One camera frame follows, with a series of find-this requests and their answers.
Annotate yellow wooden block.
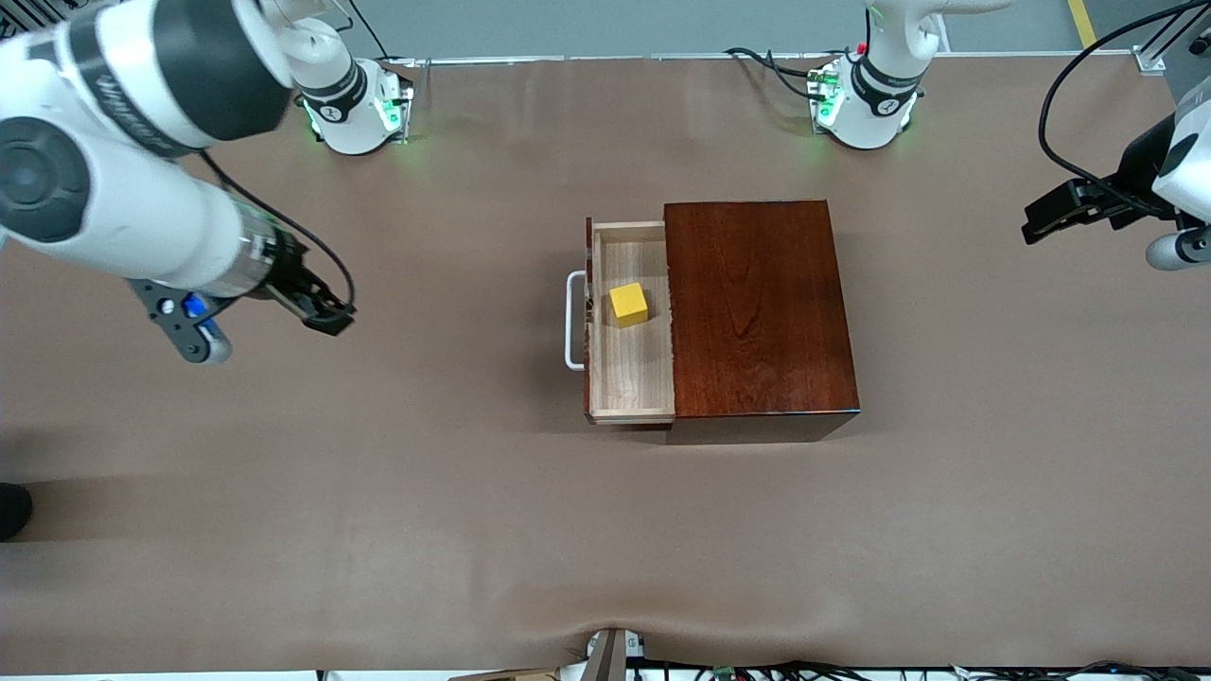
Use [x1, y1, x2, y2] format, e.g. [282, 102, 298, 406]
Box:
[608, 281, 650, 329]

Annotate wooden drawer with white handle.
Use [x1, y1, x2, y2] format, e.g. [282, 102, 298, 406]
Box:
[565, 218, 676, 427]

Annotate yellow floor tape strip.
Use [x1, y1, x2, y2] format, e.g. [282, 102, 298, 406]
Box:
[1067, 0, 1103, 51]

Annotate brown table cover sheet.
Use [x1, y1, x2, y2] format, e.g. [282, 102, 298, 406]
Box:
[0, 52, 1211, 677]

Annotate dark brown wooden cabinet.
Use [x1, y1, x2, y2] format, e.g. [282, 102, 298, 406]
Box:
[662, 199, 862, 445]

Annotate black round object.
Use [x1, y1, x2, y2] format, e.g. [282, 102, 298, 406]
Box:
[0, 482, 34, 543]

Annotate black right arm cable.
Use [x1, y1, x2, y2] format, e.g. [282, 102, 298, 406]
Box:
[199, 151, 357, 308]

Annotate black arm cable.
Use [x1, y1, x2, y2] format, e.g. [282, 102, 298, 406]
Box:
[199, 151, 357, 308]
[1039, 0, 1211, 209]

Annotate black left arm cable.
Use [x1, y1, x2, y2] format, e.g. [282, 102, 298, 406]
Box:
[1039, 0, 1211, 209]

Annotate aluminium frame post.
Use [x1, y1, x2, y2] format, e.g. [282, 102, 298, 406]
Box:
[1132, 0, 1211, 75]

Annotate black base cable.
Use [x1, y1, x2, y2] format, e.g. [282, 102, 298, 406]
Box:
[726, 47, 826, 75]
[345, 0, 396, 61]
[764, 52, 824, 100]

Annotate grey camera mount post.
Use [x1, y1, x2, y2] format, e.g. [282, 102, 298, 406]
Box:
[582, 627, 630, 681]

